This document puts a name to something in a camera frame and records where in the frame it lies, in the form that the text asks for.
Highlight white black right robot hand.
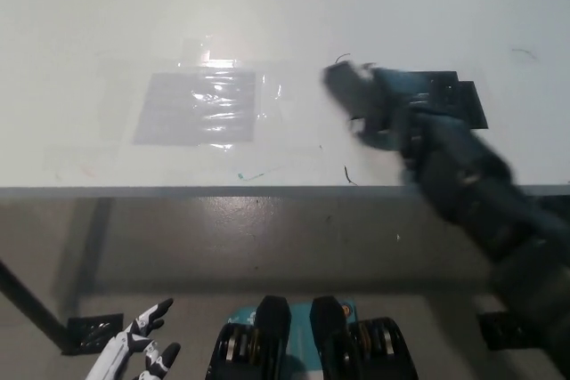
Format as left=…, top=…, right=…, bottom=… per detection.
left=349, top=62, right=431, bottom=164

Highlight black tape marked spot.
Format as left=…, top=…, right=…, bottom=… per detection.
left=395, top=70, right=490, bottom=131

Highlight black table leg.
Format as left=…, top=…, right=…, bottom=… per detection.
left=0, top=258, right=76, bottom=353

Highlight black teal robot torso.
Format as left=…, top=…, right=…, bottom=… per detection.
left=204, top=294, right=419, bottom=380

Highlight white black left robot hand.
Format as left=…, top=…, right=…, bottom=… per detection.
left=84, top=297, right=183, bottom=380

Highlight clear plastic film sheet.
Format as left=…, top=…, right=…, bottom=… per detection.
left=95, top=35, right=287, bottom=153

